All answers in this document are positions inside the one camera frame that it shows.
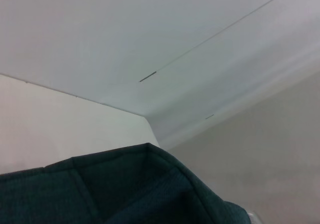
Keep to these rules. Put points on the dark teal insulated lunch bag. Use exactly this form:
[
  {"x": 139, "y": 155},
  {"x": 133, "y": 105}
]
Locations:
[{"x": 112, "y": 194}]

